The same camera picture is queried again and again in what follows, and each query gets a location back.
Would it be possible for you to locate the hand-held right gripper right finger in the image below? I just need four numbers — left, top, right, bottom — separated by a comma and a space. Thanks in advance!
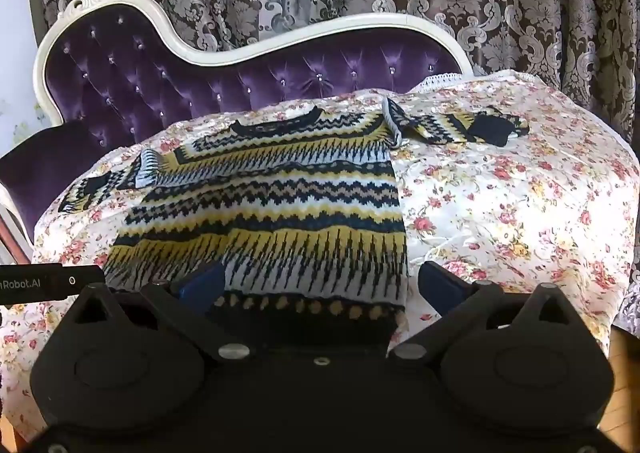
387, 262, 577, 366

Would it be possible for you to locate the yellow black patterned knit sweater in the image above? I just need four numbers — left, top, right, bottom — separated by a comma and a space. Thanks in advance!
57, 103, 531, 339

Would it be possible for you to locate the purple tufted sofa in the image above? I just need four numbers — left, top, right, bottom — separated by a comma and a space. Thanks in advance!
0, 0, 473, 244

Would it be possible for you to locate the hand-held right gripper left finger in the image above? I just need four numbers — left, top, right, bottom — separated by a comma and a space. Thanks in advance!
63, 263, 253, 366

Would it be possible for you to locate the floral blanket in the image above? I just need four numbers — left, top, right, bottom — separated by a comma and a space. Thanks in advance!
0, 69, 640, 429

